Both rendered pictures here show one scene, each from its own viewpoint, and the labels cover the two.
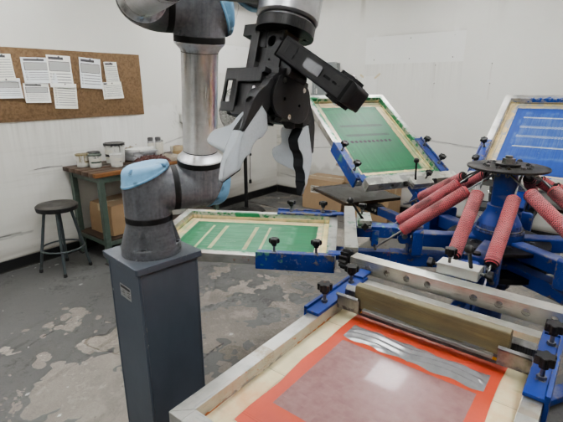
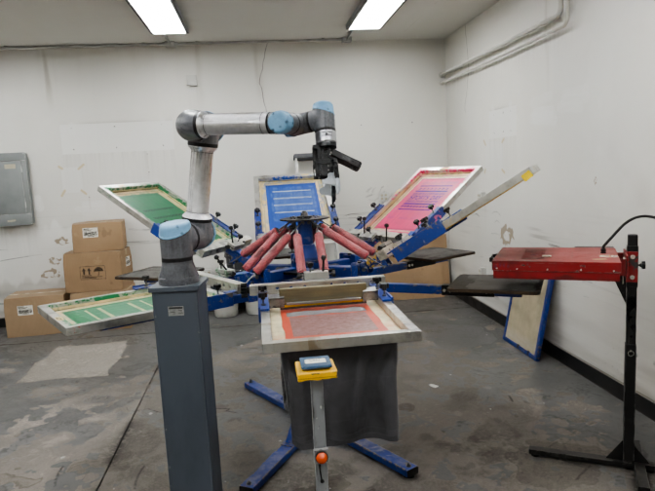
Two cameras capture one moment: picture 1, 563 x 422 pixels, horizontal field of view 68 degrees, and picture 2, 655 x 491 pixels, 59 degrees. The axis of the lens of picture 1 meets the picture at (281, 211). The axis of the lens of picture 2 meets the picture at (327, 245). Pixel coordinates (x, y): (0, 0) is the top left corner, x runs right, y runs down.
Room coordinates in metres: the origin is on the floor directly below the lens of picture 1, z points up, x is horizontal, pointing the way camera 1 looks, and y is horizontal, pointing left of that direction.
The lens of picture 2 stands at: (-0.91, 1.46, 1.61)
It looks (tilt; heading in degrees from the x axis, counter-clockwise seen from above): 8 degrees down; 315
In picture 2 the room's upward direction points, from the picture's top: 3 degrees counter-clockwise
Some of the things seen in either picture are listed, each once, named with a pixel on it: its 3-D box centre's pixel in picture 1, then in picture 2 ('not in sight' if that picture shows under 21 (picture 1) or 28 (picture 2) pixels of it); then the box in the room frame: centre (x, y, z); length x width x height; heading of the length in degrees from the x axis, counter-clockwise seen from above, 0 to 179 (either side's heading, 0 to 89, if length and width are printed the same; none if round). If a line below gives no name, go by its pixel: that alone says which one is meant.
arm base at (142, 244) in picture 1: (150, 232); (177, 269); (1.03, 0.34, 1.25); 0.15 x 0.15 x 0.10
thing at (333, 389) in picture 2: not in sight; (342, 394); (0.59, -0.07, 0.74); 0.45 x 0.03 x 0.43; 52
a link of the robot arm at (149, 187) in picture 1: (149, 187); (176, 238); (1.03, 0.33, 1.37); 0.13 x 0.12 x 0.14; 115
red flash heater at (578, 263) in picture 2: not in sight; (558, 262); (0.33, -1.43, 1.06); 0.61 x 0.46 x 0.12; 22
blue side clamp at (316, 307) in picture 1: (338, 299); (263, 307); (1.18, -0.18, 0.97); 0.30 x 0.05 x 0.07; 142
